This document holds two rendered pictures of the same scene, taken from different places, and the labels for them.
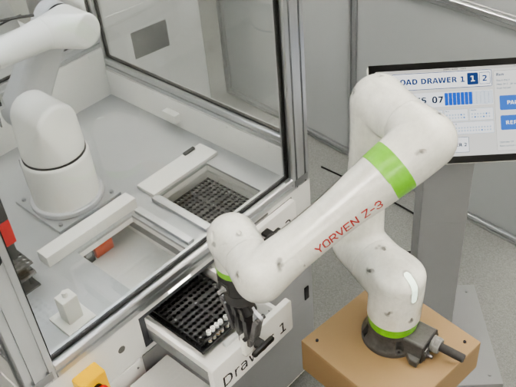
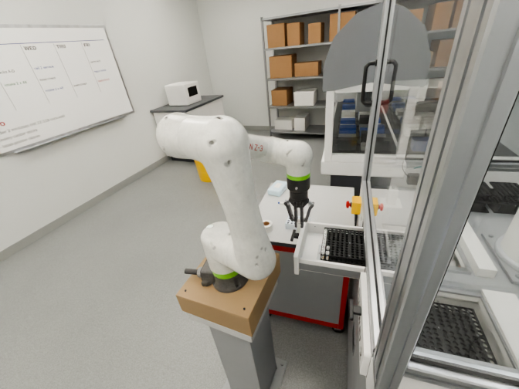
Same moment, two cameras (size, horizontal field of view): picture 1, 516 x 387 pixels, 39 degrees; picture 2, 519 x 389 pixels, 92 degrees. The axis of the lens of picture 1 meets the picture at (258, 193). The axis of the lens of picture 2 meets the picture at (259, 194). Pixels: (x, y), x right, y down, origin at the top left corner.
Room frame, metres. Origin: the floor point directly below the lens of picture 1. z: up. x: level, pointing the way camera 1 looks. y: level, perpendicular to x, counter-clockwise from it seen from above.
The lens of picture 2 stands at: (1.88, -0.45, 1.65)
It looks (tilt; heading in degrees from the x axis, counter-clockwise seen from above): 31 degrees down; 155
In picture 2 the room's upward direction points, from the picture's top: 7 degrees counter-clockwise
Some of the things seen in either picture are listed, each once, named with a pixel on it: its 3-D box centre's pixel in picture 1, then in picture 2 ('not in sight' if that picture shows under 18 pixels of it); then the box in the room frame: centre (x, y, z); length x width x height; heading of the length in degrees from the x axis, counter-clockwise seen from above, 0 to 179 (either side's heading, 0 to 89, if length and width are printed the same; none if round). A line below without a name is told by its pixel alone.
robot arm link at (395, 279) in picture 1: (392, 289); (225, 249); (1.19, -0.30, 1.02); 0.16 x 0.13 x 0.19; 24
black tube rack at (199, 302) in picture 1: (196, 310); (348, 248); (1.32, 0.19, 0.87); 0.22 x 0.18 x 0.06; 45
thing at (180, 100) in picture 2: not in sight; (192, 119); (-2.76, 0.54, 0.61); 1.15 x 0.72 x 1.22; 129
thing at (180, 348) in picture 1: (195, 310); (351, 249); (1.32, 0.20, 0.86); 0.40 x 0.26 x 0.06; 45
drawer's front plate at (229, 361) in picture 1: (252, 347); (301, 241); (1.17, 0.05, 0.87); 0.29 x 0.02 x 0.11; 135
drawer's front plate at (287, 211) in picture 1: (262, 238); (363, 317); (1.57, 0.00, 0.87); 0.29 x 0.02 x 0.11; 135
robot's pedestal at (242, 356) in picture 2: not in sight; (246, 343); (1.18, -0.30, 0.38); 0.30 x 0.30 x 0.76; 39
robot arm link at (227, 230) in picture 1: (234, 245); (296, 158); (1.14, 0.06, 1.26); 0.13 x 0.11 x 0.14; 23
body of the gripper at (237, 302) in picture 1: (240, 299); (298, 197); (1.14, 0.06, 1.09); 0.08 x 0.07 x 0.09; 45
